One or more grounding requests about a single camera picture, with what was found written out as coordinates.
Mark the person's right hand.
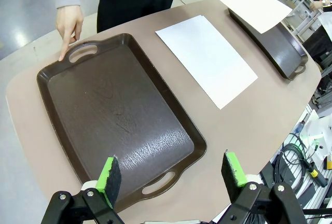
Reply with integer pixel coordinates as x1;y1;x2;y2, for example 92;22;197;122
56;4;85;62

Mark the person in grey hoodie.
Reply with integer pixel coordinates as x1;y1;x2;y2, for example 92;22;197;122
97;0;180;33

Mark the black coiled cable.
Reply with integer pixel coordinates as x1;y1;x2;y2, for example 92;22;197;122
274;133;313;186

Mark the brown plastic serving tray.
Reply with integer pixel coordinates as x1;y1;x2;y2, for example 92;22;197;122
36;33;208;213
227;7;309;81

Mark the white A4 paper sheet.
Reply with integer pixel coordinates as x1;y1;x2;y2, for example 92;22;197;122
185;0;293;34
155;15;259;110

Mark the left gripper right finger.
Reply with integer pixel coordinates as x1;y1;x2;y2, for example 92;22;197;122
220;151;307;224

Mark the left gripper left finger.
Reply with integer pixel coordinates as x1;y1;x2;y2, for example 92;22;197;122
38;156;125;224

